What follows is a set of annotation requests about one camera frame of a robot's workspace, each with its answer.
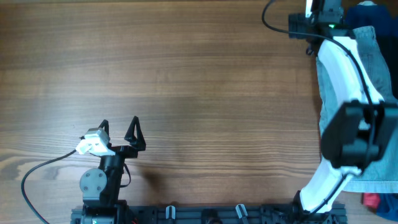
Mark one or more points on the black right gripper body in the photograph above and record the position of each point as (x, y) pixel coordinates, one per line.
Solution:
(298, 22)

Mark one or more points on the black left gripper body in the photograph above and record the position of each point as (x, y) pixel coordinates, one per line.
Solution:
(117, 163)

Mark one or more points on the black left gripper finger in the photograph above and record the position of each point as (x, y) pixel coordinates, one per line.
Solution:
(103, 128)
(134, 135)

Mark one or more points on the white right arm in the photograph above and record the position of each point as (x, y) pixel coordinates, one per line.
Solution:
(360, 130)

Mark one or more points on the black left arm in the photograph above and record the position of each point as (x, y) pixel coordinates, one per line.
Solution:
(101, 186)

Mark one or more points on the white garment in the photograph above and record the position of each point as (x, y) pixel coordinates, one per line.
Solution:
(367, 3)

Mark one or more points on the dark navy blue garment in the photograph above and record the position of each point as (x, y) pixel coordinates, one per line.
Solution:
(377, 16)

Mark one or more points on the black garment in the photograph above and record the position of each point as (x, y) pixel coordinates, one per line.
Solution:
(388, 47)

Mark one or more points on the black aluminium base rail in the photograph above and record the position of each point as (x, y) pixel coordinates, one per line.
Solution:
(264, 214)

